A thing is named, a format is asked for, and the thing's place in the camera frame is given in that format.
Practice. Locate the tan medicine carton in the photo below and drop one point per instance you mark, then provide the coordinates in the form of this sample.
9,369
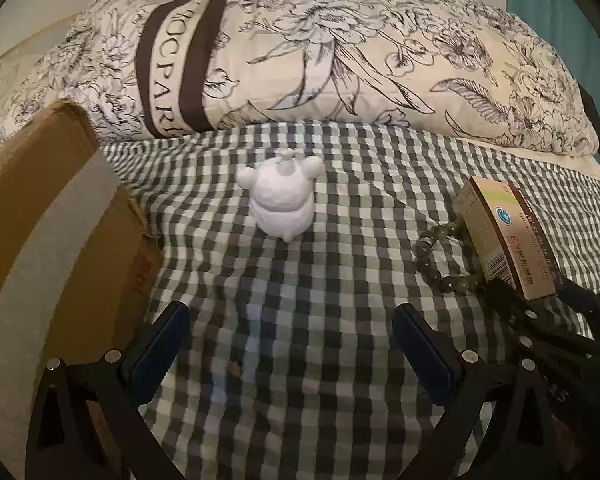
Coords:
510,240

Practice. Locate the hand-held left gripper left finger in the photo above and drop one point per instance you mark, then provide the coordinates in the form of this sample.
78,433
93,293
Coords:
170,335

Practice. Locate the teal curtain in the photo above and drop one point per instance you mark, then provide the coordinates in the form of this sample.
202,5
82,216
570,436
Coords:
570,20

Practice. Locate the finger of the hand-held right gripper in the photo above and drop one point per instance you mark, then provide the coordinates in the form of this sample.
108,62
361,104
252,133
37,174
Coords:
585,300
510,300

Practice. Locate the white bear figurine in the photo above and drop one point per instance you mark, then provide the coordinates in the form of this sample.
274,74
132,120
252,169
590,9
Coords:
280,200

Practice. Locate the brown cardboard box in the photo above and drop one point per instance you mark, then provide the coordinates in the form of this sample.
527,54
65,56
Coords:
40,185

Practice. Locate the green checked blanket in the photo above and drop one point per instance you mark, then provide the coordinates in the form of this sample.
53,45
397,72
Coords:
305,285

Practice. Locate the floral duvet with brown band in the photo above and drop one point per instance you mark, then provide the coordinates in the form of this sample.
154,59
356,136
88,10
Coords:
330,60

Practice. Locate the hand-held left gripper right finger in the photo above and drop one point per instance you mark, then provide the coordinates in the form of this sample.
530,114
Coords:
420,345

